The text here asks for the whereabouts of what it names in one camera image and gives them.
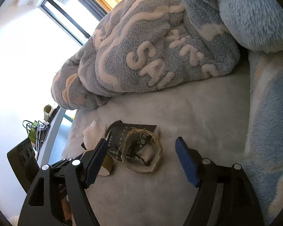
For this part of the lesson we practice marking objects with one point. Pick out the black packet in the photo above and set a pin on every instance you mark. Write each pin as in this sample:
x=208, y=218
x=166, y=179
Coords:
x=119, y=134

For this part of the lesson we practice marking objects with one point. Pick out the black-framed glass door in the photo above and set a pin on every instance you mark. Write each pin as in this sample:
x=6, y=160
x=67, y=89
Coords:
x=68, y=4

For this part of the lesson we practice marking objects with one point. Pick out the grey wavy-pattern fleece blanket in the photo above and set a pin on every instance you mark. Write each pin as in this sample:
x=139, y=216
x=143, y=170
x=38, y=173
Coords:
x=132, y=40

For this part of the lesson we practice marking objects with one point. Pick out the light blue table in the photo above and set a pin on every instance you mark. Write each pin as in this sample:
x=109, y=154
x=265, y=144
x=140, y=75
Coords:
x=51, y=131

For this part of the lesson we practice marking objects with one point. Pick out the green fluffy slipper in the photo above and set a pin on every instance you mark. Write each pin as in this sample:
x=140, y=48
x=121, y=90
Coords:
x=48, y=110

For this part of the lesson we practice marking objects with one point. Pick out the white tissue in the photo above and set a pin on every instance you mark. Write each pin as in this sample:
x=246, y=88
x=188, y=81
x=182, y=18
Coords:
x=92, y=136

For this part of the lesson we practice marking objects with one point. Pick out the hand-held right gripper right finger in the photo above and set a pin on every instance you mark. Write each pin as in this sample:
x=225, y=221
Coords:
x=187, y=162

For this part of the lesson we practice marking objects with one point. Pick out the tape roll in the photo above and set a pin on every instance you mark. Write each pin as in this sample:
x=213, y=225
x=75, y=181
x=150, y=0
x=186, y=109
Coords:
x=141, y=168

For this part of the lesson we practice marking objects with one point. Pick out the grey curtain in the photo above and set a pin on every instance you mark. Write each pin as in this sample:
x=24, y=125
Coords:
x=89, y=3

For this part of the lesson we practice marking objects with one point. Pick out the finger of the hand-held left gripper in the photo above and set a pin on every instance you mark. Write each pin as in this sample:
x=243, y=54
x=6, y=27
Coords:
x=77, y=156
x=57, y=165

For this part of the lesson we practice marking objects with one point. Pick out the green handbag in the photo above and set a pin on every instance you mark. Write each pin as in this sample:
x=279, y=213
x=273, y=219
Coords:
x=33, y=131

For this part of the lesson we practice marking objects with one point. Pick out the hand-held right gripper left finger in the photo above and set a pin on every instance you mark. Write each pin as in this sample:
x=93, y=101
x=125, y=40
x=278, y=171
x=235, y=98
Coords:
x=96, y=162

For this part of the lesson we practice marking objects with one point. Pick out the brown cardboard tape core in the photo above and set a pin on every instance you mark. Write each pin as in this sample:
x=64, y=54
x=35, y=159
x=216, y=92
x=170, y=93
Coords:
x=107, y=166

